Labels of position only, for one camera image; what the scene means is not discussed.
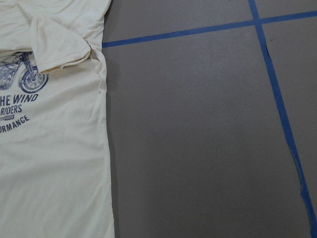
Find cream long-sleeve printed shirt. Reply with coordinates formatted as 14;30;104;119
0;0;114;238

